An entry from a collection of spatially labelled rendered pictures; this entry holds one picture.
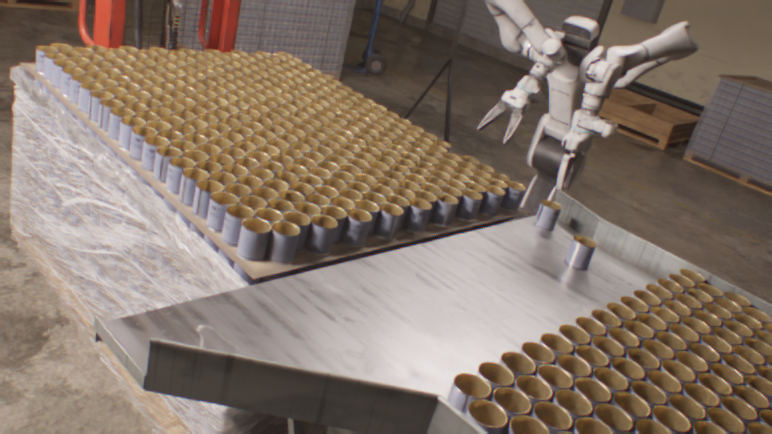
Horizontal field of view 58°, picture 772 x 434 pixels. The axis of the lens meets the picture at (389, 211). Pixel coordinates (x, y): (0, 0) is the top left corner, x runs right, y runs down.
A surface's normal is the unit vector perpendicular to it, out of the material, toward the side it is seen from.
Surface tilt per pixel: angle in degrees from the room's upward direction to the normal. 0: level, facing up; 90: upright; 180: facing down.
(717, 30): 90
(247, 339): 0
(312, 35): 92
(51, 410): 0
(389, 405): 90
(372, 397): 90
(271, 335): 0
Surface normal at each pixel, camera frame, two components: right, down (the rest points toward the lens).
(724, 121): -0.68, 0.11
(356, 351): 0.23, -0.89
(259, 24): 0.71, 0.41
